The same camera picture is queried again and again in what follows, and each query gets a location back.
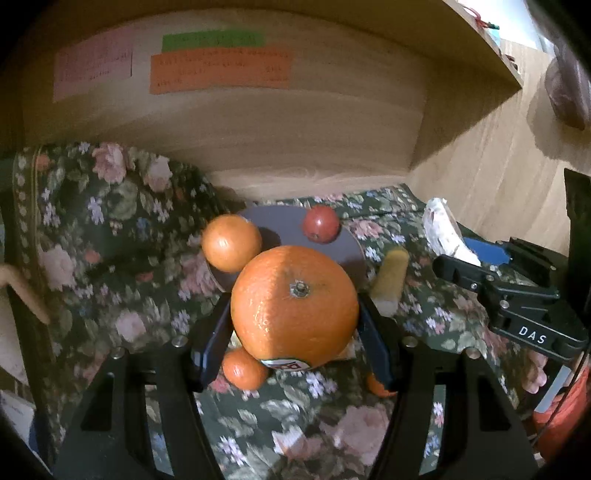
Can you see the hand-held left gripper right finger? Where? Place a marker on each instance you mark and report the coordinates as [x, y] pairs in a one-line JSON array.
[[375, 344]]

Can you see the floral printed cloth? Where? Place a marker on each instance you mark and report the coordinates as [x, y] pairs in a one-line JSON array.
[[138, 300]]

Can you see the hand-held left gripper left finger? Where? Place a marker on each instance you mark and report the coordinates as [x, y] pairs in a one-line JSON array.
[[210, 344]]

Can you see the orange paper note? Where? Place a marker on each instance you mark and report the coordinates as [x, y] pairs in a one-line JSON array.
[[221, 69]]

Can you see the brown rounded object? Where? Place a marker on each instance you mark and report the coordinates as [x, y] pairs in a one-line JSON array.
[[565, 87]]

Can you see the large orange with sticker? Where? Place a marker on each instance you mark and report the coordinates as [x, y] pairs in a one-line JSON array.
[[291, 318]]

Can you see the pink paper note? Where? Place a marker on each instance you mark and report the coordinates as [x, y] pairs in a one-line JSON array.
[[92, 62]]

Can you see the orange clothing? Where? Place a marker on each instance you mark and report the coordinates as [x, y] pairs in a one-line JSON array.
[[565, 415]]

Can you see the small mandarin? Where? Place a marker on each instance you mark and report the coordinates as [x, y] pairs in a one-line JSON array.
[[244, 369], [381, 390]]

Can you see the wooden shelf board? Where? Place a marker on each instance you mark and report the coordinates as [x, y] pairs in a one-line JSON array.
[[485, 46]]

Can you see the medium orange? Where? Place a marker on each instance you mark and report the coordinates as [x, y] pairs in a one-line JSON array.
[[231, 242]]

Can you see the white crumpled wrapper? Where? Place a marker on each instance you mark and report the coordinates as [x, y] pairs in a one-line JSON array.
[[445, 230]]

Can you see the green paper note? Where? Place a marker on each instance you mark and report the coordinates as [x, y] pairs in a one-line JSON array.
[[212, 39]]

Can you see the grey round plate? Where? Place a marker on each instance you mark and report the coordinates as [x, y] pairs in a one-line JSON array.
[[281, 230]]

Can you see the small red apple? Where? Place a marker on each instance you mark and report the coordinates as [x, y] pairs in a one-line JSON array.
[[321, 224]]

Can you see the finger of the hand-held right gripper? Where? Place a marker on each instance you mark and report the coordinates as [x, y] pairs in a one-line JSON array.
[[466, 274], [531, 256]]

